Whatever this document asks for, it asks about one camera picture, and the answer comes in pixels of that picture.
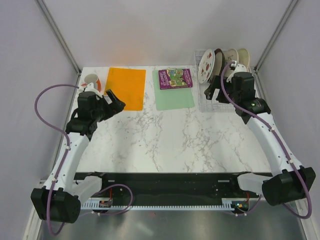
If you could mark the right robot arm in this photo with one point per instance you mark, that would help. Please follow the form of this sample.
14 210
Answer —
290 180

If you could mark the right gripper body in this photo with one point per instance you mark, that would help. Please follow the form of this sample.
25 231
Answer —
229 87

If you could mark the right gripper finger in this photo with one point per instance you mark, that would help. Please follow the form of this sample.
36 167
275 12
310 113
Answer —
209 92
221 97

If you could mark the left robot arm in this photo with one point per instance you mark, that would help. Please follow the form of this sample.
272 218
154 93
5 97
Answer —
60 199

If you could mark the dark red rimmed plate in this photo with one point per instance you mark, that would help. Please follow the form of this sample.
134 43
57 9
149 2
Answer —
219 62

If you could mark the white wire dish rack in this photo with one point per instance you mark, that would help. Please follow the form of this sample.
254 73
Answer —
212 106

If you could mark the white plate with red fruit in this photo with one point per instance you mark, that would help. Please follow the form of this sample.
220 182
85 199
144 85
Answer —
206 66

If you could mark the white slotted cable duct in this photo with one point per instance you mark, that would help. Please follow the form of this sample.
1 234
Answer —
98 204

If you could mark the cream and blue plate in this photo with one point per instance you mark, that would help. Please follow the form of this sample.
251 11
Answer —
230 55

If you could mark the orange mug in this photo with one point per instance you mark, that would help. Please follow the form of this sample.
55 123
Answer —
93 79

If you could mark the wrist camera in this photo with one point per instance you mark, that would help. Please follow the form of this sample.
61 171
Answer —
234 68
89 88

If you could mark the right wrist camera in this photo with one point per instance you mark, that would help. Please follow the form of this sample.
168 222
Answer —
234 68

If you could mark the purple children's book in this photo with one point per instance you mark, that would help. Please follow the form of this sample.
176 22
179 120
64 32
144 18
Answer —
175 78

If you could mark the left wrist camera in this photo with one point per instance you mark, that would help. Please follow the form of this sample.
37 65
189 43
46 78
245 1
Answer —
89 88

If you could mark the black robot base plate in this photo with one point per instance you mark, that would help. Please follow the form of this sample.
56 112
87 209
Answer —
150 189

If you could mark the green cutting mat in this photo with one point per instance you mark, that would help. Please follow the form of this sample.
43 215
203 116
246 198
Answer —
171 99

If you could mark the cream and green plate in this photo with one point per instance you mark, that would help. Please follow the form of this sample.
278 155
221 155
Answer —
244 57

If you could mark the orange cutting mat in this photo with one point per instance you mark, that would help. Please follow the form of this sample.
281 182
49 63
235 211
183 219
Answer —
128 85

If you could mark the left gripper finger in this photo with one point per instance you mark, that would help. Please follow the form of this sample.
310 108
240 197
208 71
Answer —
113 101
114 109

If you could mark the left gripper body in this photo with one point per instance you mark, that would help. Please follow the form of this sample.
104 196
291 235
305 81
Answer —
101 111

